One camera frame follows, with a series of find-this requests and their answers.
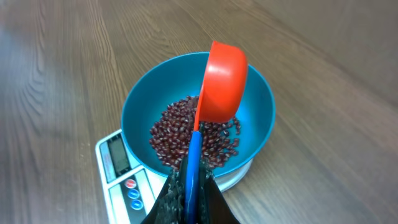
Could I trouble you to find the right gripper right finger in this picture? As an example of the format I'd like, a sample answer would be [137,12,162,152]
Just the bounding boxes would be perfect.
[198,160,240,224]

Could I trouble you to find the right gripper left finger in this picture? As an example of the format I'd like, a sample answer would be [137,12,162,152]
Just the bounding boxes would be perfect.
[141,158,187,224]

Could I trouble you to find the orange scoop with blue handle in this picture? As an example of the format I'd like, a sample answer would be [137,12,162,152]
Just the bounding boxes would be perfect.
[184,41,248,223]

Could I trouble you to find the white digital kitchen scale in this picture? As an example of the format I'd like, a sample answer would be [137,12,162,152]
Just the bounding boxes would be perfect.
[95,128,254,224]

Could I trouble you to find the red beans in bowl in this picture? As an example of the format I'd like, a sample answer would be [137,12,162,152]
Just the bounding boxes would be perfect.
[149,96,241,170]

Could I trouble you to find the blue metal bowl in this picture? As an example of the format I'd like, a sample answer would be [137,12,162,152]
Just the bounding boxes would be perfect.
[121,52,276,177]

